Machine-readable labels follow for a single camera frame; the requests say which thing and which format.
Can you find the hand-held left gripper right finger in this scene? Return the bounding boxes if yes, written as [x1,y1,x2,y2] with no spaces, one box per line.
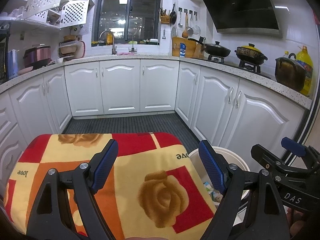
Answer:
[199,140,291,240]

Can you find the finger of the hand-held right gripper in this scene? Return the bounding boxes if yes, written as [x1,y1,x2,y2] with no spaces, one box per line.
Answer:
[251,144,288,173]
[281,137,320,165]

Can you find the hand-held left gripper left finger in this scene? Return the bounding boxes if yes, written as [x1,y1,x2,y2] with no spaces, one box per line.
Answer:
[26,139,119,240]

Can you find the white bin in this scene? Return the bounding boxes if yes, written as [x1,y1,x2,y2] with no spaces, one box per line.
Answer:
[187,147,251,220]

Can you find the person's right hand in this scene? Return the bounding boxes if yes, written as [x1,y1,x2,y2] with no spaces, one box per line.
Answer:
[286,207,312,235]

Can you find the dark striped floor mat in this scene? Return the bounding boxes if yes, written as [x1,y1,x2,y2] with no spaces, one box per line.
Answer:
[61,112,200,153]

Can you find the printed red yellow blanket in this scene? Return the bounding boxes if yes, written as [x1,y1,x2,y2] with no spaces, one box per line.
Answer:
[4,132,218,240]

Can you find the dark cooking pot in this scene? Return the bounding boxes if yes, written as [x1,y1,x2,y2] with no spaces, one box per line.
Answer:
[274,53,307,92]

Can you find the white kitchen base cabinets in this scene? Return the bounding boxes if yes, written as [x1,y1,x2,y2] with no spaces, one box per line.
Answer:
[0,59,310,185]

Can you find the large yellow oil bottle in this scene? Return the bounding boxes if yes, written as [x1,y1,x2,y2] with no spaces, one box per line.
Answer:
[295,45,314,97]

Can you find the gas stove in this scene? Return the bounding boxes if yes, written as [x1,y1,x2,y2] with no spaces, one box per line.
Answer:
[206,55,273,79]

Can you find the yellow lid casserole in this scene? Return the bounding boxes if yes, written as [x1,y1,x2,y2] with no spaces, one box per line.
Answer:
[234,43,268,65]

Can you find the speckled kitchen countertop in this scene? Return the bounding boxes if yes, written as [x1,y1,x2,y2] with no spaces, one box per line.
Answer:
[0,54,313,110]

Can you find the black wok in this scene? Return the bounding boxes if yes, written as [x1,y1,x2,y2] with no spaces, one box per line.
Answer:
[187,38,232,58]

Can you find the wooden knife block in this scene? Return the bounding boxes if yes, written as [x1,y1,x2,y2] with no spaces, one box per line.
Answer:
[192,36,207,59]

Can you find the pink rimmed cutting board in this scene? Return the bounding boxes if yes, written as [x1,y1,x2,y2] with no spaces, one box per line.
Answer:
[75,41,87,59]

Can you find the metal sink faucet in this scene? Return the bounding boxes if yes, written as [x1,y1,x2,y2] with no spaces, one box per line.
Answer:
[99,30,118,55]

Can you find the small metal tap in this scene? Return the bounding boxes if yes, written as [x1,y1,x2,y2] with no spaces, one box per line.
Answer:
[127,32,138,54]

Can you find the stacked food containers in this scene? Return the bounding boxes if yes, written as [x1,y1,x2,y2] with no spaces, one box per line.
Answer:
[59,35,80,60]

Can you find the wooden cutting board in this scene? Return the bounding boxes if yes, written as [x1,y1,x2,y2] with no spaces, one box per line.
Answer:
[172,37,200,58]

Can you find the pink rice cooker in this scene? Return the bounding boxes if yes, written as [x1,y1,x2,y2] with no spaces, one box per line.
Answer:
[23,44,52,69]

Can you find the hanging wooden spatula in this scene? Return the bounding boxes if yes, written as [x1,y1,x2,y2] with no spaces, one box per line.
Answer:
[182,12,189,38]

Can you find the hanging small metal pot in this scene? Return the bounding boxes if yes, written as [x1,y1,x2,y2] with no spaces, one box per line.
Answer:
[187,12,194,36]

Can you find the hanging metal strainer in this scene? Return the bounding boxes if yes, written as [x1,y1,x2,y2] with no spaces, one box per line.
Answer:
[192,12,201,35]

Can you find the black microwave oven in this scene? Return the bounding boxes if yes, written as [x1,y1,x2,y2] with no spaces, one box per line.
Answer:
[0,22,12,84]

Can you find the dark kitchen window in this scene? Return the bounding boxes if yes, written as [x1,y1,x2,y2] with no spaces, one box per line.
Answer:
[91,0,163,47]

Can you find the black range hood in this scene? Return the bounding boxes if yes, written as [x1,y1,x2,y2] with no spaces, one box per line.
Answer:
[197,0,284,39]

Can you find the hanging black pan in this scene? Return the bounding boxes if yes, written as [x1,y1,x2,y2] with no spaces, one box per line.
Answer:
[169,4,177,25]

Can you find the wooden utensil holder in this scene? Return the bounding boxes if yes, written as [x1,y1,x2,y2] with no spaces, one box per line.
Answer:
[159,7,171,24]

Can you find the white lattice wall cabinet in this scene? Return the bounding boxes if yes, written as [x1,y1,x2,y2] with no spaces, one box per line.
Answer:
[24,0,95,29]

